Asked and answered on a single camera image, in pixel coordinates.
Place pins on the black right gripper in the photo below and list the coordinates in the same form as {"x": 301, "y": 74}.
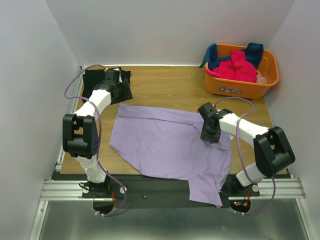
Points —
{"x": 209, "y": 135}

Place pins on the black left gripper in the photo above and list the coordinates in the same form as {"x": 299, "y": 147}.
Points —
{"x": 126, "y": 83}

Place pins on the lavender t shirt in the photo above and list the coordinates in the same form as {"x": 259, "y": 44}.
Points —
{"x": 166, "y": 143}

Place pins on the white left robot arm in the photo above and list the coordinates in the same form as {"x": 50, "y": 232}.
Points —
{"x": 80, "y": 136}

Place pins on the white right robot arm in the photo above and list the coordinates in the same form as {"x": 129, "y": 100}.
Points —
{"x": 272, "y": 150}

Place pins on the folded black t shirt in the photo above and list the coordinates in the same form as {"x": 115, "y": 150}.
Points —
{"x": 91, "y": 78}

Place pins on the orange plastic laundry basket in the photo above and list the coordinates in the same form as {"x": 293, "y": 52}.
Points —
{"x": 219, "y": 86}

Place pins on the pink t shirt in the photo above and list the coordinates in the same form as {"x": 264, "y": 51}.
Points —
{"x": 236, "y": 68}

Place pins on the pale pink garment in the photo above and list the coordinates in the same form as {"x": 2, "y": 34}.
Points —
{"x": 260, "y": 79}

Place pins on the dark blue t shirt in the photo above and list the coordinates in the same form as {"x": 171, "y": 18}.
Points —
{"x": 253, "y": 54}

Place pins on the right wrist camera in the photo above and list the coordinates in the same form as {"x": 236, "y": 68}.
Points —
{"x": 212, "y": 126}

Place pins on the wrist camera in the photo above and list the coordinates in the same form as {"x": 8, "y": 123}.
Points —
{"x": 116, "y": 93}
{"x": 212, "y": 126}

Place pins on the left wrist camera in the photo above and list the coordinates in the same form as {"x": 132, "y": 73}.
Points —
{"x": 116, "y": 93}

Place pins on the aluminium frame rail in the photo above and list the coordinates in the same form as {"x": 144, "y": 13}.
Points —
{"x": 69, "y": 190}

